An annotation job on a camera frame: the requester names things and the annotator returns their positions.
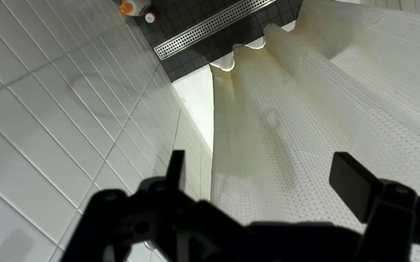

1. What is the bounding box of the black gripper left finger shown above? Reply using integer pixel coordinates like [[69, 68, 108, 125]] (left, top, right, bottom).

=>
[[61, 148, 250, 262]]

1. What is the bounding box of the long steel floor drain grate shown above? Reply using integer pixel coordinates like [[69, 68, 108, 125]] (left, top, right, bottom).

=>
[[153, 0, 279, 62]]

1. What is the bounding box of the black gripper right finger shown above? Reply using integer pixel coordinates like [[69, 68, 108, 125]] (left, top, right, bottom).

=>
[[329, 149, 420, 262]]

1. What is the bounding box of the white dotted shower curtain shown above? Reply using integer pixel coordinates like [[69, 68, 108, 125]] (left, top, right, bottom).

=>
[[210, 0, 420, 262]]

